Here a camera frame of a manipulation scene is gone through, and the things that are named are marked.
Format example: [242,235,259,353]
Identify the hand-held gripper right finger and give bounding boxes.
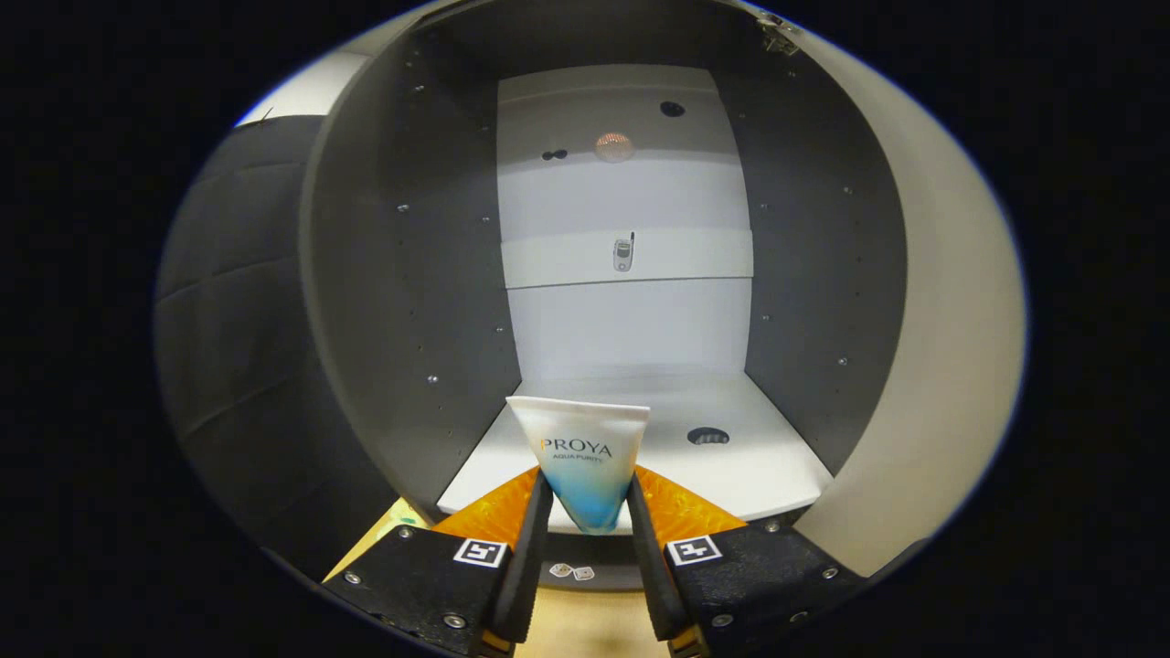
[625,464,867,658]

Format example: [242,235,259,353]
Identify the white cabinet shelf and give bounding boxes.
[437,370,835,536]

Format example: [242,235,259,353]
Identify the black backdrop cloth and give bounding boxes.
[154,114,403,586]

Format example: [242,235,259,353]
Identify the metal cabinet hinge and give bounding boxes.
[757,11,803,56]

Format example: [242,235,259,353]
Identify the grey cabinet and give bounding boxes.
[299,0,913,590]

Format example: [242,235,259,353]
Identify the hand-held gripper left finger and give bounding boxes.
[323,466,555,658]

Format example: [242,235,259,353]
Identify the white blue cosmetic tube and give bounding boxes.
[505,396,652,536]

